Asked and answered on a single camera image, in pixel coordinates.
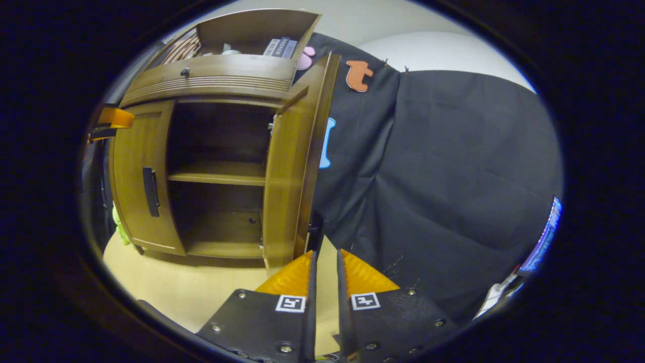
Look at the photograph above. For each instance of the wooden cabinet drawer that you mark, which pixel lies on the wooden cabinet drawer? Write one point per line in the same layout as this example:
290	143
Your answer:
227	75

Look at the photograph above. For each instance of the wooden double-door shoe cabinet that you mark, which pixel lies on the wooden double-door shoe cabinet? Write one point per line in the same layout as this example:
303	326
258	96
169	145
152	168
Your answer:
227	80

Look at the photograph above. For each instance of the black backdrop cloth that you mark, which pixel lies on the black backdrop cloth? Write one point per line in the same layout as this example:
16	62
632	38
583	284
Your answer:
453	176

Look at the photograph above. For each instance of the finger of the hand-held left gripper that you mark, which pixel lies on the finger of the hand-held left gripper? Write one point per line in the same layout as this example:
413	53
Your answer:
115	120

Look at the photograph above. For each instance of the wooden shoe cabinet door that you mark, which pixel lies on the wooden shoe cabinet door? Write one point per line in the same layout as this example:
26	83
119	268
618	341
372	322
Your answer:
136	151
287	166

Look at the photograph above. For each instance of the light blue book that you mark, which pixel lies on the light blue book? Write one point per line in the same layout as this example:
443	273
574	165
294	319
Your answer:
291	49

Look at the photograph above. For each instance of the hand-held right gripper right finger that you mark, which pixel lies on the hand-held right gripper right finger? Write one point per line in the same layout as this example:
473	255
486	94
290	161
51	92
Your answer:
393	322

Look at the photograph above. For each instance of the green object on floor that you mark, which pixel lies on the green object on floor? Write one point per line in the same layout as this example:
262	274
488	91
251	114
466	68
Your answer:
123	229

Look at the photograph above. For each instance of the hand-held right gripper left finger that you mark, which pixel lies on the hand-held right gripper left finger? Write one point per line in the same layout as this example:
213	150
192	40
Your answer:
262	322

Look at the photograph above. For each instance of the wooden inner cabinet shelf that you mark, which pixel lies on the wooden inner cabinet shelf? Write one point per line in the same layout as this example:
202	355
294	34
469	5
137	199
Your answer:
221	174

